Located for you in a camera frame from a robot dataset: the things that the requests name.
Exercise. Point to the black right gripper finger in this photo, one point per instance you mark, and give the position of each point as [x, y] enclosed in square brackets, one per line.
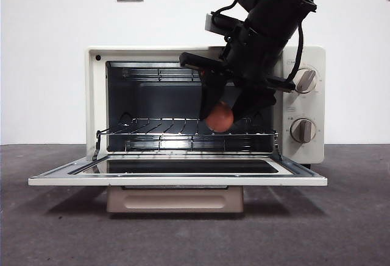
[211, 95]
[256, 103]

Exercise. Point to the brown egg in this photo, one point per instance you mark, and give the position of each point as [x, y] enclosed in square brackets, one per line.
[219, 118]

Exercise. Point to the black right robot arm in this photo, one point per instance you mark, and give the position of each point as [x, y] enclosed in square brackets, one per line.
[274, 13]

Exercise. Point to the taupe temperature knob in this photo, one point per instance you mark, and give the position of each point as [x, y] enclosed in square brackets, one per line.
[304, 80]

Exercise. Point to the taupe timer knob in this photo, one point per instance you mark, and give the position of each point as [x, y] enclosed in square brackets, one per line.
[303, 130]

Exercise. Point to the cream white toaster oven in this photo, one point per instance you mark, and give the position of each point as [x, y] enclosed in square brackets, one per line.
[94, 95]

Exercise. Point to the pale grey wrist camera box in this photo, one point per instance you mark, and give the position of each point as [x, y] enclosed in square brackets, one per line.
[209, 24]

